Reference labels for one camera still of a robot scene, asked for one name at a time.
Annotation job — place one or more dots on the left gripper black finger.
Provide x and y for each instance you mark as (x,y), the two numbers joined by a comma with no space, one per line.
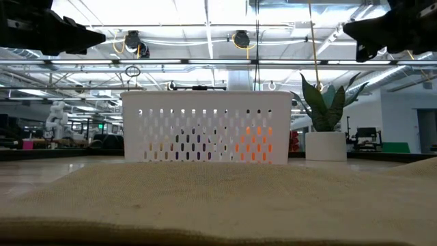
(75,32)
(61,48)

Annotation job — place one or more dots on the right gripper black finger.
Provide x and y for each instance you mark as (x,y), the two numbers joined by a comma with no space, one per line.
(372,25)
(373,37)

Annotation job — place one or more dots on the white perforated plastic basket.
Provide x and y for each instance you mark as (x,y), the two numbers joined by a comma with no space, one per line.
(136,109)

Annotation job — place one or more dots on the orange fruit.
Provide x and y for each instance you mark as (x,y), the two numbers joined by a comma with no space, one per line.
(253,139)

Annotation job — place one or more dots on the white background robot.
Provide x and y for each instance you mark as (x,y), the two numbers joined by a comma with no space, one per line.
(56,118)

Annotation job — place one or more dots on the green leafy plant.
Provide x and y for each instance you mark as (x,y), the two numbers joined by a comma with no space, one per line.
(321,109)

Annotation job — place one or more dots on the black background machine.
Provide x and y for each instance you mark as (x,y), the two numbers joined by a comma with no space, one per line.
(366,133)

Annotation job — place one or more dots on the pink container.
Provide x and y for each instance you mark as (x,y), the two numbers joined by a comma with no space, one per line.
(27,145)

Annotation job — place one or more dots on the green board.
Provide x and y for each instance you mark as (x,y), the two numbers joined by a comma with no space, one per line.
(396,147)

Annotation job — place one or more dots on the white plant pot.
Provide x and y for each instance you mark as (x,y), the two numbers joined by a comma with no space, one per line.
(326,147)

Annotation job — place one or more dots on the folded tan cloth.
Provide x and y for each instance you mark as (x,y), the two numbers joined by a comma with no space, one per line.
(218,205)

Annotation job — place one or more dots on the black metal rig frame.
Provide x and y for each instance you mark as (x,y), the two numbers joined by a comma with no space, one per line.
(51,154)

